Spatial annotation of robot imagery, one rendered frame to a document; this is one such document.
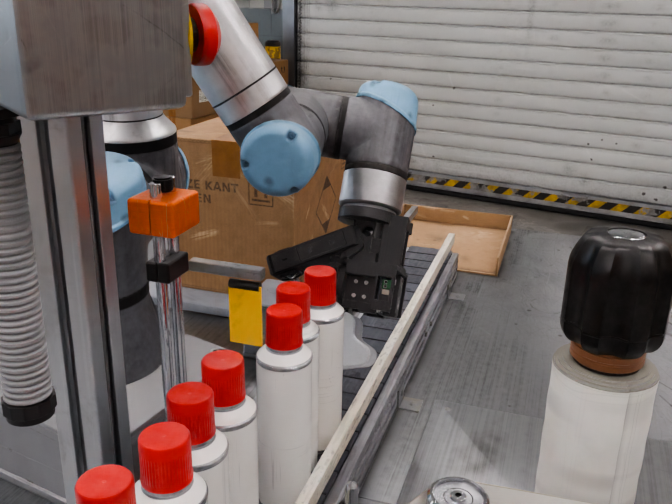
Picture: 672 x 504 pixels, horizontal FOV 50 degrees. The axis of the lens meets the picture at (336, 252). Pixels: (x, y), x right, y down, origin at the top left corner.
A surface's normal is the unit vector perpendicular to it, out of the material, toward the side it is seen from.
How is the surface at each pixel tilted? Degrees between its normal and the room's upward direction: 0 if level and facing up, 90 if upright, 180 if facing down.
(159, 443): 2
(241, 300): 90
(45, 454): 90
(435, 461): 0
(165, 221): 90
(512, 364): 0
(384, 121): 61
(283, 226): 90
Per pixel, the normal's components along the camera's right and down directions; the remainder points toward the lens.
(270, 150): -0.08, 0.40
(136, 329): 0.79, 0.00
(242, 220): -0.33, 0.32
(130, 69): 0.60, 0.29
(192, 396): 0.00, -0.95
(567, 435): -0.79, 0.22
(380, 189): 0.23, -0.11
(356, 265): -0.26, -0.19
